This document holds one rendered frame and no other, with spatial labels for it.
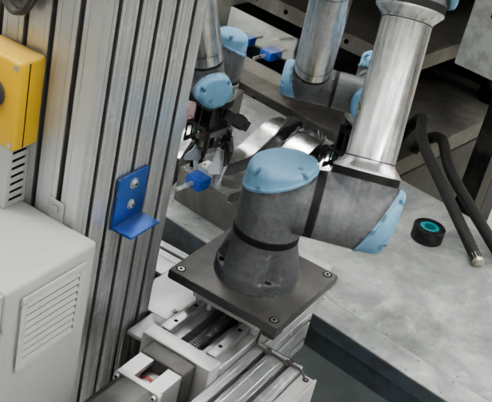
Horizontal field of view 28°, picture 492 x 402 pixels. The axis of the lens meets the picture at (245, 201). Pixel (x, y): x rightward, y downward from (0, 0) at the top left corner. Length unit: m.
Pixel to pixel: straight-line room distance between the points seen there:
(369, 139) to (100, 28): 0.54
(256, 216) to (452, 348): 0.68
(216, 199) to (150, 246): 0.65
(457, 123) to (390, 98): 1.60
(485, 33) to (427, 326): 0.94
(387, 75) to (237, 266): 0.40
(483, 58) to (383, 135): 1.21
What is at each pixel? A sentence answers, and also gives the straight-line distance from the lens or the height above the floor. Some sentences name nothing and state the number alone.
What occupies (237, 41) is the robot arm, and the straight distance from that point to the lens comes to 2.12.
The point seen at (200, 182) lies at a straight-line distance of 2.27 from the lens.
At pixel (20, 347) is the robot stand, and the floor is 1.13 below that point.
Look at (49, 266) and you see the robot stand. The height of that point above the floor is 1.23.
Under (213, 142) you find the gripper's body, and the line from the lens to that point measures 2.21.
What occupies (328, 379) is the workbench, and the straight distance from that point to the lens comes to 2.24.
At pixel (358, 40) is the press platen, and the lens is 2.95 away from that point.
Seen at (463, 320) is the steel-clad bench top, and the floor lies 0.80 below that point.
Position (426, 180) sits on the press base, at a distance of 3.13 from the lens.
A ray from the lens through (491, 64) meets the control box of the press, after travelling 2.82.
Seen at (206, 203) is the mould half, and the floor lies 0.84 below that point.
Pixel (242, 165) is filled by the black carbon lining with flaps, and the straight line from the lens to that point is 2.43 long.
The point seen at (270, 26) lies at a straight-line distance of 3.11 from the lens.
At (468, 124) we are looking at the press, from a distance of 3.25.
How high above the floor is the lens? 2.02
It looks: 30 degrees down
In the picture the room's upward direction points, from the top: 13 degrees clockwise
